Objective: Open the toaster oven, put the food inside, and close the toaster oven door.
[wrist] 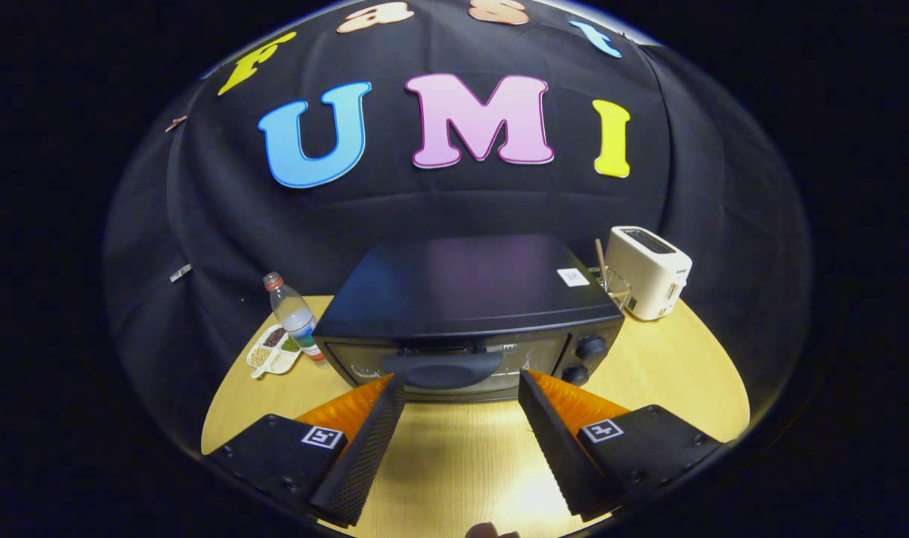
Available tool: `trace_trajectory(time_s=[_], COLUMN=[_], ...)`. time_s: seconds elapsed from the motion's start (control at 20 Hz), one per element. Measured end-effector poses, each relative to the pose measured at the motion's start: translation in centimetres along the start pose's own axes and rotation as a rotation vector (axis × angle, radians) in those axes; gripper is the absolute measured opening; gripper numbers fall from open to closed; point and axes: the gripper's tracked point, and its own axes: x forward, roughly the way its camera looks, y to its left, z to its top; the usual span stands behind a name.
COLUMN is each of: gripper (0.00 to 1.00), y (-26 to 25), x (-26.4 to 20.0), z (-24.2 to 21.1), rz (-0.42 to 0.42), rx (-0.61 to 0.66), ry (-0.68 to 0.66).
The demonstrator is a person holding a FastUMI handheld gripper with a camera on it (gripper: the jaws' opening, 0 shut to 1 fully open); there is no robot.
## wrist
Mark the wooden stick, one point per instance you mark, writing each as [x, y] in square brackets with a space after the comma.
[600, 258]

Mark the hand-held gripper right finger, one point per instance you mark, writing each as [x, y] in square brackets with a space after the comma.
[559, 456]

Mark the pink clothespin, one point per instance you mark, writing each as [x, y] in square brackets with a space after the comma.
[176, 123]

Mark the black toaster oven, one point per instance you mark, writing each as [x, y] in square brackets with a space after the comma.
[462, 291]

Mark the white bread toaster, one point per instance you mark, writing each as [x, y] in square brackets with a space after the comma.
[649, 280]

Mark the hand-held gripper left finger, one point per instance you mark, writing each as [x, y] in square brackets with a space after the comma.
[365, 456]

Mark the clear plastic water bottle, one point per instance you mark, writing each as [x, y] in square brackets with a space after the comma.
[297, 321]

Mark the white divided snack dish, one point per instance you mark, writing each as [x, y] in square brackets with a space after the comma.
[271, 353]

